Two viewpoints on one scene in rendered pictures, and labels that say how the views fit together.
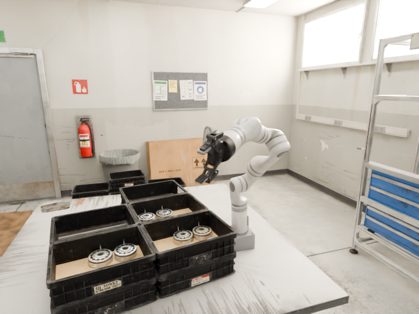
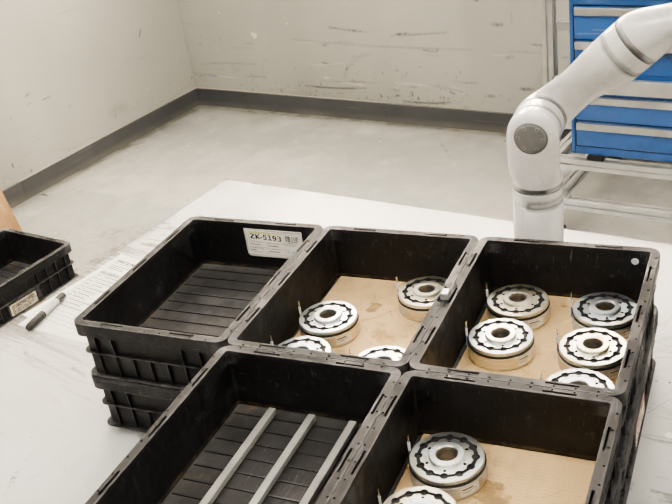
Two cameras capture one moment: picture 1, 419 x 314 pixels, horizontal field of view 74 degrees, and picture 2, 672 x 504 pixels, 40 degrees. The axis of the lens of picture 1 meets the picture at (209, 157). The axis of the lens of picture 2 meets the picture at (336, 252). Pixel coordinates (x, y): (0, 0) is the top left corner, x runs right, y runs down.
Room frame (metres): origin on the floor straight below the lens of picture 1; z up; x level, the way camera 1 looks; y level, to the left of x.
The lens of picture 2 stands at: (0.45, 1.04, 1.71)
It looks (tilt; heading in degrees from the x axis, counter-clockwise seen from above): 28 degrees down; 325
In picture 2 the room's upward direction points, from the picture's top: 9 degrees counter-clockwise
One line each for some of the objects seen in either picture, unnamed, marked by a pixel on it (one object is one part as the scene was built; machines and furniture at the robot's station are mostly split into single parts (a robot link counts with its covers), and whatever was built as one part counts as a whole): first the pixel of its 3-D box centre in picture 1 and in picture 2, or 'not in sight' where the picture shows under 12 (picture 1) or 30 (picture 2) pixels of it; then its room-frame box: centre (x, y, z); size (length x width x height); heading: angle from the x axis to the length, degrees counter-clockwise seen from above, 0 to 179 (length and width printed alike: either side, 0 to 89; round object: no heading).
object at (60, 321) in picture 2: not in sight; (100, 294); (2.28, 0.40, 0.70); 0.33 x 0.23 x 0.01; 108
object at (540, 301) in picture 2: (202, 230); (517, 300); (1.36, 0.04, 0.86); 0.10 x 0.10 x 0.01
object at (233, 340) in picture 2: (167, 207); (360, 292); (1.52, 0.24, 0.92); 0.40 x 0.30 x 0.02; 117
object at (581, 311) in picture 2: not in sight; (605, 309); (1.23, -0.02, 0.86); 0.10 x 0.10 x 0.01
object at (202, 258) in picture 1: (187, 240); (543, 338); (1.25, 0.11, 0.87); 0.40 x 0.30 x 0.11; 117
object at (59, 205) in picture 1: (55, 205); not in sight; (2.02, 1.20, 0.71); 0.22 x 0.19 x 0.01; 108
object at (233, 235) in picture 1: (187, 230); (542, 310); (1.25, 0.11, 0.92); 0.40 x 0.30 x 0.02; 117
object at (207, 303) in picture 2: (153, 198); (211, 301); (1.78, 0.38, 0.87); 0.40 x 0.30 x 0.11; 117
